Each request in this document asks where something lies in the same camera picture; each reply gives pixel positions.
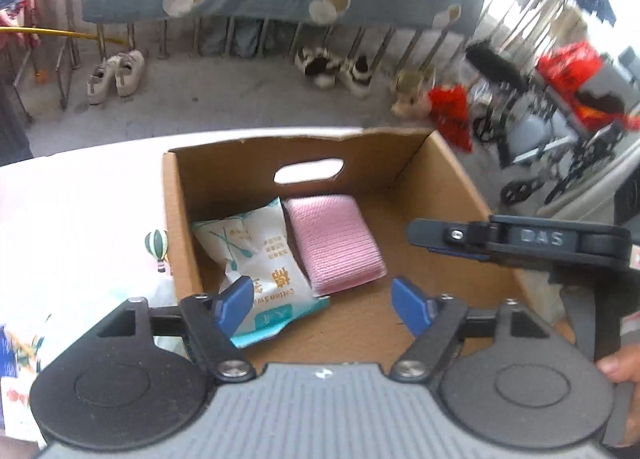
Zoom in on pink towel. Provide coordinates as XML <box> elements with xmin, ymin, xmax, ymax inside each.
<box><xmin>282</xmin><ymin>194</ymin><xmax>388</xmax><ymax>297</ymax></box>

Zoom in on tan slippers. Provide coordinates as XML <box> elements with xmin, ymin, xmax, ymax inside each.
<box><xmin>390</xmin><ymin>70</ymin><xmax>433</xmax><ymax>117</ymax></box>

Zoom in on metal balcony railing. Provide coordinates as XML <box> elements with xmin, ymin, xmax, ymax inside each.
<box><xmin>0</xmin><ymin>0</ymin><xmax>591</xmax><ymax>111</ymax></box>

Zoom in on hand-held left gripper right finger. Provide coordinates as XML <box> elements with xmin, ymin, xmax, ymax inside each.
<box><xmin>390</xmin><ymin>276</ymin><xmax>551</xmax><ymax>384</ymax></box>

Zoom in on person's right hand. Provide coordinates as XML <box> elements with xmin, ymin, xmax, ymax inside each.
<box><xmin>596</xmin><ymin>344</ymin><xmax>640</xmax><ymax>385</ymax></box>

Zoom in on yellow pole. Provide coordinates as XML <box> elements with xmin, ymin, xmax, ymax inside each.
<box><xmin>0</xmin><ymin>26</ymin><xmax>132</xmax><ymax>47</ymax></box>

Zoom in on large red cloth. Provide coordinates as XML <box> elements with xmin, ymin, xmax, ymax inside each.
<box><xmin>537</xmin><ymin>42</ymin><xmax>640</xmax><ymax>132</ymax></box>

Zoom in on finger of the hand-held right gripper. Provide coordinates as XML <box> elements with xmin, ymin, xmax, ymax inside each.
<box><xmin>406</xmin><ymin>218</ymin><xmax>496</xmax><ymax>261</ymax></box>

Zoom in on brown cardboard box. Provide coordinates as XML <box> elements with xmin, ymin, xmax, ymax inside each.
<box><xmin>161</xmin><ymin>126</ymin><xmax>576</xmax><ymax>374</ymax></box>

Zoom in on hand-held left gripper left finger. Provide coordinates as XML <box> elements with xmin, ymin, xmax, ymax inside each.
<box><xmin>97</xmin><ymin>275</ymin><xmax>256</xmax><ymax>385</ymax></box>

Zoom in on small red cloth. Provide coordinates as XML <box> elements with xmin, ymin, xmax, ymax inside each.
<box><xmin>426</xmin><ymin>84</ymin><xmax>475</xmax><ymax>154</ymax></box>

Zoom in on white cotton swab packet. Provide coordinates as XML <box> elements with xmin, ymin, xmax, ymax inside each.
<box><xmin>191</xmin><ymin>196</ymin><xmax>332</xmax><ymax>350</ymax></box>

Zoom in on wheelchair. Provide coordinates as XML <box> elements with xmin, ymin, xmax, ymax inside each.
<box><xmin>472</xmin><ymin>74</ymin><xmax>632</xmax><ymax>207</ymax></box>

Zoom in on dark cloth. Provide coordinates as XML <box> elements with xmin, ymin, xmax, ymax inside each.
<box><xmin>0</xmin><ymin>82</ymin><xmax>34</xmax><ymax>166</ymax></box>

